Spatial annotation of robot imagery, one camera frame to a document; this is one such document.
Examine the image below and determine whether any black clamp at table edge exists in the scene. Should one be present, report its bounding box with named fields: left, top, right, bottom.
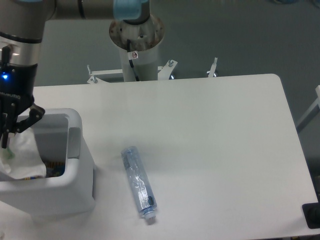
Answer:
left=302, top=202, right=320, bottom=229

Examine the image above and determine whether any white frame at right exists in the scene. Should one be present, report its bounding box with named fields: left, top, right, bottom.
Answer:
left=295, top=85, right=320, bottom=134

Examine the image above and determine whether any white plastic bag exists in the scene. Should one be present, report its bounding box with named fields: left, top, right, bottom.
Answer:
left=0, top=128, right=47, bottom=180

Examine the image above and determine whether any white plastic trash can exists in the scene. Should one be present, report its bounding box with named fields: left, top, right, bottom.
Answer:
left=0, top=108, right=96, bottom=216

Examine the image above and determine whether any colourful snack wrapper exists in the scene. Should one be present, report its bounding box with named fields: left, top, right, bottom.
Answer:
left=23, top=161, right=66, bottom=180

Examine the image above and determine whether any white pedestal base frame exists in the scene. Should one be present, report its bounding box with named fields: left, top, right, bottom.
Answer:
left=87, top=57, right=218, bottom=84

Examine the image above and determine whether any black cable on pedestal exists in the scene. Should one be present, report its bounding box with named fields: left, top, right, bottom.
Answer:
left=126, top=38, right=140, bottom=82

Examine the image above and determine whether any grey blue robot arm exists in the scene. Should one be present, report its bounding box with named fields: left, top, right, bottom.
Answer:
left=0, top=0, right=150, bottom=149

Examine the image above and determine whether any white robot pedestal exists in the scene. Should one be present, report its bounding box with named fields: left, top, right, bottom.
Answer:
left=109, top=14, right=165, bottom=82

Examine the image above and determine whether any crushed clear plastic bottle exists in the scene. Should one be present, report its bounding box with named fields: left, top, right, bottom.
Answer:
left=121, top=146, right=157, bottom=224

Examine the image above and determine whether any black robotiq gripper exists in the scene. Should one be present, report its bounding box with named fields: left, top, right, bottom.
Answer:
left=0, top=62, right=46, bottom=149

